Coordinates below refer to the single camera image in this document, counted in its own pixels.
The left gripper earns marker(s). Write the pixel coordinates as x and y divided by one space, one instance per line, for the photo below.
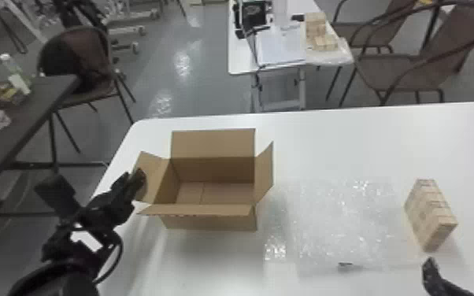
111 206

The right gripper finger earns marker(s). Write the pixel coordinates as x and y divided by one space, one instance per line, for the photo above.
437 281

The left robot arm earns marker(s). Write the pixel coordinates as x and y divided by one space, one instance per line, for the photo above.
61 273

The wooden block stack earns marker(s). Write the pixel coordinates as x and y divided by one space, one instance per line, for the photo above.
430 215

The cardboard box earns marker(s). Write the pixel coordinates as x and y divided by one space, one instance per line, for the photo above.
212 182

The clear bubble wrap sheet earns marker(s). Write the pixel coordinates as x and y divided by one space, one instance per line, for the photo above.
336 223

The dark side table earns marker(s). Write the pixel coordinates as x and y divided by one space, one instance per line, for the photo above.
22 124

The brown chair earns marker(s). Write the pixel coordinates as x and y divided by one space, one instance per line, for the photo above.
365 29
80 62
410 66

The clear bottle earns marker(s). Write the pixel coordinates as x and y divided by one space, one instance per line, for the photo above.
14 74

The white side table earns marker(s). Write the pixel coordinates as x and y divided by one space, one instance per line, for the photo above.
245 58

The white paper sheet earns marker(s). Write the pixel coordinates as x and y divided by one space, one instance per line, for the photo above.
280 45

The black device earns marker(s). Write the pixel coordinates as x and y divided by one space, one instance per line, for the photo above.
251 16

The pile of wooden blocks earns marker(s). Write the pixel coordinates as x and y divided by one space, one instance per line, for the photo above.
321 33

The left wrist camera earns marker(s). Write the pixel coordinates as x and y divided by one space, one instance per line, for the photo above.
56 194

